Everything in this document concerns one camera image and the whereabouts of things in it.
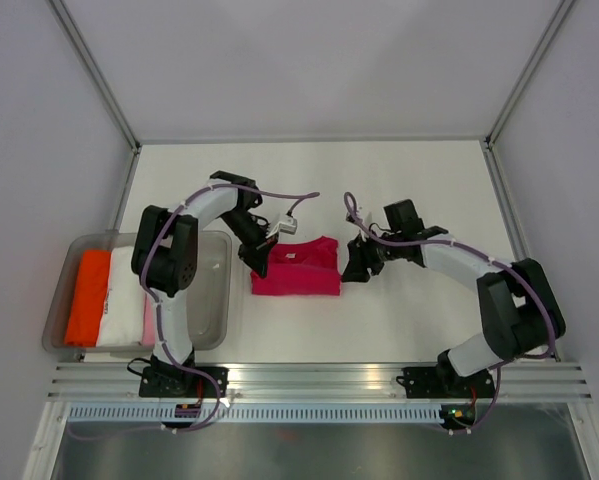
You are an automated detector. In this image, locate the orange rolled t shirt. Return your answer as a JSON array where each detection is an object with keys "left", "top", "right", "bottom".
[{"left": 64, "top": 249, "right": 112, "bottom": 347}]

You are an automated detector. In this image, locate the white slotted cable duct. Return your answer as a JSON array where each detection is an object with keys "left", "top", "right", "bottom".
[{"left": 68, "top": 402, "right": 443, "bottom": 424}]

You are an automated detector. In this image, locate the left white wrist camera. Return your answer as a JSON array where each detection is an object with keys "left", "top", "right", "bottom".
[{"left": 268, "top": 214, "right": 298, "bottom": 236}]

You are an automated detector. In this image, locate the clear plastic bin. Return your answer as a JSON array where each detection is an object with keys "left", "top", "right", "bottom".
[{"left": 42, "top": 230, "right": 232, "bottom": 360}]

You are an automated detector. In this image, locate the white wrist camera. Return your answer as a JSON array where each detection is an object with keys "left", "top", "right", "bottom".
[
  {"left": 268, "top": 214, "right": 298, "bottom": 236},
  {"left": 345, "top": 210, "right": 372, "bottom": 227}
]

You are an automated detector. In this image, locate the magenta t shirt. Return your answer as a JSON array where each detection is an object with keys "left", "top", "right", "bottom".
[{"left": 250, "top": 236, "right": 341, "bottom": 296}]

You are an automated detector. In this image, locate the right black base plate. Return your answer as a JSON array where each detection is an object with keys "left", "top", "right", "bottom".
[{"left": 395, "top": 366, "right": 495, "bottom": 400}]

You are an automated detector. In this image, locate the right aluminium frame post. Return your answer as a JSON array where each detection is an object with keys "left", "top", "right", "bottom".
[{"left": 483, "top": 0, "right": 578, "bottom": 151}]

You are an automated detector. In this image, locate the aluminium mounting rail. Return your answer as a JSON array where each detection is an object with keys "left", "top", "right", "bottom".
[{"left": 46, "top": 362, "right": 592, "bottom": 404}]

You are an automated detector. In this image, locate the left aluminium frame post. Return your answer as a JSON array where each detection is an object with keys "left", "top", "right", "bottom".
[{"left": 46, "top": 0, "right": 141, "bottom": 153}]

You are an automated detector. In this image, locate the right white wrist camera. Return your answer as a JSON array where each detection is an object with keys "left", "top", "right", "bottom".
[{"left": 345, "top": 210, "right": 372, "bottom": 227}]

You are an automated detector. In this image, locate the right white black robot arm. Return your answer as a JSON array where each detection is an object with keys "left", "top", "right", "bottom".
[{"left": 342, "top": 192, "right": 566, "bottom": 395}]

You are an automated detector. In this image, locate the pink rolled t shirt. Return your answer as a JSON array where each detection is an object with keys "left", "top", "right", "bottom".
[{"left": 140, "top": 295, "right": 156, "bottom": 347}]

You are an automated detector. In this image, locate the white rolled t shirt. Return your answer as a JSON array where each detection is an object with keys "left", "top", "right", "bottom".
[{"left": 96, "top": 246, "right": 145, "bottom": 348}]

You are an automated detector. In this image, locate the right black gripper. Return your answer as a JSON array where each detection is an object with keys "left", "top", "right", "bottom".
[{"left": 340, "top": 226, "right": 401, "bottom": 283}]

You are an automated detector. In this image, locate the aluminium frame post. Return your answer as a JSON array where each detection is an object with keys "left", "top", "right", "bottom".
[
  {"left": 483, "top": 0, "right": 578, "bottom": 151},
  {"left": 46, "top": 0, "right": 141, "bottom": 153}
]

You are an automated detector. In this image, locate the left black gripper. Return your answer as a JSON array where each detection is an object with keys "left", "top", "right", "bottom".
[{"left": 219, "top": 208, "right": 278, "bottom": 279}]

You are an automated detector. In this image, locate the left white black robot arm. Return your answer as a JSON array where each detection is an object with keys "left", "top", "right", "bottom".
[{"left": 131, "top": 171, "right": 278, "bottom": 396}]

